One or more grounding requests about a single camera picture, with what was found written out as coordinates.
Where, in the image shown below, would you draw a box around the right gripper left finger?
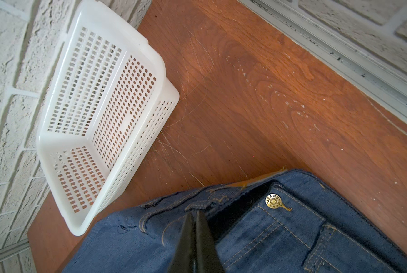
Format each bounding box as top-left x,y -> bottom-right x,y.
168,213 -> 195,273

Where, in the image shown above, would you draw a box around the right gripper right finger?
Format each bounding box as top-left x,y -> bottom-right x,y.
195,211 -> 225,273

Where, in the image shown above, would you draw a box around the dark blue denim trousers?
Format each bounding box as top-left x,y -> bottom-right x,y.
64,169 -> 407,273

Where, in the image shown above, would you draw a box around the white plastic laundry basket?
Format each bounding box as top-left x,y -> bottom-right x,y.
36,1 -> 180,236

